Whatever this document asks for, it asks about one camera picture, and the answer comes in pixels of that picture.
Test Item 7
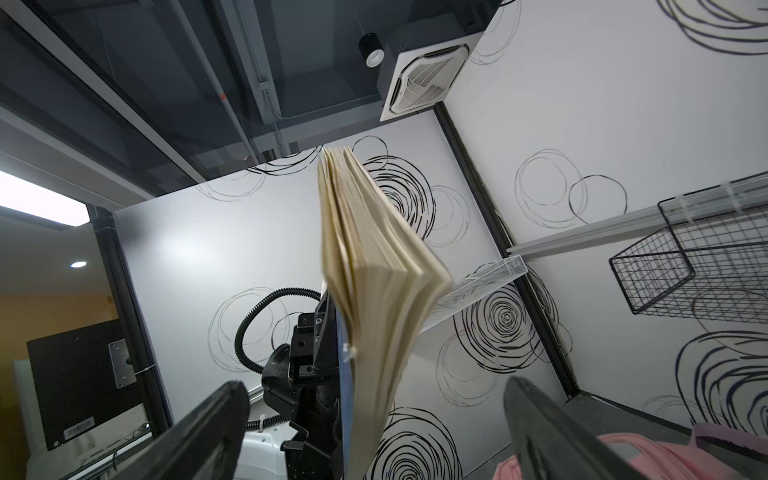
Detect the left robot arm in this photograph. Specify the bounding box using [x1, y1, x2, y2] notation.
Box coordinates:
[234, 287, 344, 479]

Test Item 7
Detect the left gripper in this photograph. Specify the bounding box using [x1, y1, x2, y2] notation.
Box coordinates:
[261, 294, 344, 479]

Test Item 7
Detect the black monitor screen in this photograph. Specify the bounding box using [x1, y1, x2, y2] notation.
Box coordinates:
[27, 319, 142, 450]

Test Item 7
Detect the pink student backpack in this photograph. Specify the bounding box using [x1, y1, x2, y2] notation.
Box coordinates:
[494, 423, 767, 479]

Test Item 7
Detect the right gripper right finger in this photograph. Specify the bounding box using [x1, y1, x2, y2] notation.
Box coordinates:
[503, 376, 643, 479]

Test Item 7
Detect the aluminium wall rail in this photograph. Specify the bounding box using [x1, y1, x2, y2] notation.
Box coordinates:
[507, 172, 767, 261]

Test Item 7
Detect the ceiling air conditioner unit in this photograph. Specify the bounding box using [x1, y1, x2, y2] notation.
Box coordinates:
[377, 13, 483, 122]

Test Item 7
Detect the blue book yellow label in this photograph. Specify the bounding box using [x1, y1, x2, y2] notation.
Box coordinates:
[318, 147, 454, 479]

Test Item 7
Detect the clear acrylic wall shelf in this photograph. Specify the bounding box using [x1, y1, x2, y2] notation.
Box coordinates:
[420, 255, 529, 333]

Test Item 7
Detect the black wire basket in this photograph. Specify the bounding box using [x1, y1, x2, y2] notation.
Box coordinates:
[609, 186, 767, 324]

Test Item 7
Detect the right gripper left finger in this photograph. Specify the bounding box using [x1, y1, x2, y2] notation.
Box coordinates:
[116, 381, 250, 480]

